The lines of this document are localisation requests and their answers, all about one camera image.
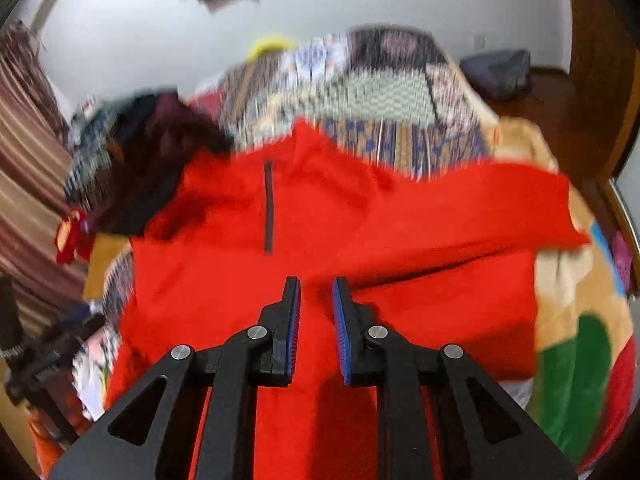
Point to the pink item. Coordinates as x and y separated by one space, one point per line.
622 265

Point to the striped curtain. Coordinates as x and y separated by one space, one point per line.
30 185

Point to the red yellow printed cloth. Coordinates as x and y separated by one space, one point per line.
67 235

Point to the red jacket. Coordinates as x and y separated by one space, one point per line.
310 210

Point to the patchwork patterned bedspread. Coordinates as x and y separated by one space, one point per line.
385 95

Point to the cartoon printed blanket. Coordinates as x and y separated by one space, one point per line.
570 360

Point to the yellow item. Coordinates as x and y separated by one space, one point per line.
270 45

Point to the mustard yellow cloth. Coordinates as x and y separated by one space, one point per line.
105 265

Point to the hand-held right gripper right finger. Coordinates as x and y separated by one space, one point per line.
342 330

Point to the wall socket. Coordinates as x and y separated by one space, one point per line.
479 41

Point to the wooden door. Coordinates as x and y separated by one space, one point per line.
600 85

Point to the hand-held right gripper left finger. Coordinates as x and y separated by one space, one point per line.
294 330

